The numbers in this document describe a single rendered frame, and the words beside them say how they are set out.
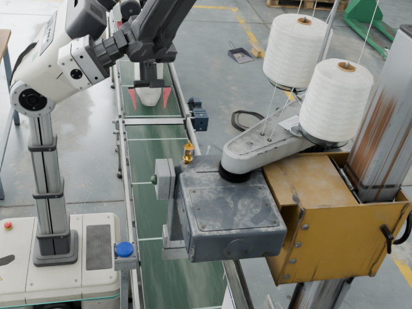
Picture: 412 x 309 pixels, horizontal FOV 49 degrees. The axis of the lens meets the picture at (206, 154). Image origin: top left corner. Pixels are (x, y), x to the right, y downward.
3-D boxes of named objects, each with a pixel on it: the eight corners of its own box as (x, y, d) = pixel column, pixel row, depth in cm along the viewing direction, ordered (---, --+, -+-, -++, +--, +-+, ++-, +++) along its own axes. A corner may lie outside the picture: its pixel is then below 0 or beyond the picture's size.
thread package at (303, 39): (254, 64, 135) (265, 7, 124) (305, 64, 138) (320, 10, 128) (271, 92, 122) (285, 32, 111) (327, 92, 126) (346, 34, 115)
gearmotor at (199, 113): (180, 109, 343) (182, 92, 334) (200, 109, 347) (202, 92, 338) (187, 132, 320) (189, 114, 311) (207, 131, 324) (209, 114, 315)
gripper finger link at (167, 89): (172, 109, 150) (171, 81, 148) (151, 110, 149) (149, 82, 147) (170, 107, 157) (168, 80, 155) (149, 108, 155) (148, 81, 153)
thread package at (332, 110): (288, 111, 114) (305, 50, 104) (339, 111, 117) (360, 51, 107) (310, 146, 103) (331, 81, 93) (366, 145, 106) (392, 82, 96)
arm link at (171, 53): (149, 25, 141) (159, 48, 139) (178, 26, 148) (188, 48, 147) (133, 48, 150) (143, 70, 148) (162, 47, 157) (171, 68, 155)
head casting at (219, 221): (165, 224, 141) (172, 148, 123) (240, 219, 147) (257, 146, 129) (180, 308, 118) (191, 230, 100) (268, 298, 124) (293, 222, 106)
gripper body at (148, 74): (165, 85, 148) (164, 62, 146) (133, 86, 146) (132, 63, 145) (163, 84, 154) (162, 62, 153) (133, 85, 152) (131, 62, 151)
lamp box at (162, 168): (154, 183, 129) (155, 158, 124) (169, 182, 130) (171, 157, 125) (157, 200, 124) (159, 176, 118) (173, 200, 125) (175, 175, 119)
